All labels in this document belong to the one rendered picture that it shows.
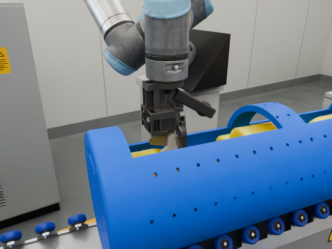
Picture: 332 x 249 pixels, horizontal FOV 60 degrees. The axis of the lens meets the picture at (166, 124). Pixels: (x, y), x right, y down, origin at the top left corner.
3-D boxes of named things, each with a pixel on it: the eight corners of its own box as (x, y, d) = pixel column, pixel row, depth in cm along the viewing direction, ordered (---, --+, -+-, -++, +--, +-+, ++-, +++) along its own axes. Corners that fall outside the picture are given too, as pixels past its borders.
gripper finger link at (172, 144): (158, 173, 67) (154, 134, 65) (182, 168, 69) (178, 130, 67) (163, 177, 64) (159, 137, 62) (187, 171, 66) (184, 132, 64)
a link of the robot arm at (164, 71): (177, 52, 65) (197, 60, 57) (177, 73, 67) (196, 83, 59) (140, 55, 62) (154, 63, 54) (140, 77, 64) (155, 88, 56)
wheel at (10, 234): (-3, 232, 65) (-2, 242, 64) (19, 227, 67) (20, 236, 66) (2, 236, 69) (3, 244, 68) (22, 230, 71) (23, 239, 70)
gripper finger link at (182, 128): (173, 149, 67) (169, 113, 66) (180, 148, 68) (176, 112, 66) (181, 154, 63) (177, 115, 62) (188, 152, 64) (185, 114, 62)
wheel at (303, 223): (286, 210, 74) (292, 210, 72) (300, 206, 75) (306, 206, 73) (292, 228, 73) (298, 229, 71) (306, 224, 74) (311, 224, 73)
